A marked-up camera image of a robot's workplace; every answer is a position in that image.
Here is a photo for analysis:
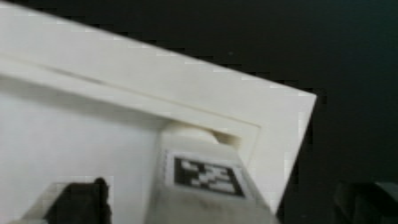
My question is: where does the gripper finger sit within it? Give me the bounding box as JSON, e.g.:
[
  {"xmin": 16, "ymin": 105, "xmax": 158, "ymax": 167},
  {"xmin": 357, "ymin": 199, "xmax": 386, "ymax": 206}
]
[{"xmin": 11, "ymin": 176, "xmax": 116, "ymax": 224}]

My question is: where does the white square tabletop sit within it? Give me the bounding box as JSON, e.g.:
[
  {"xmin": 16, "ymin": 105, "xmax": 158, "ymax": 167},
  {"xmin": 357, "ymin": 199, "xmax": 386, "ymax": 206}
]
[{"xmin": 0, "ymin": 0, "xmax": 316, "ymax": 224}]

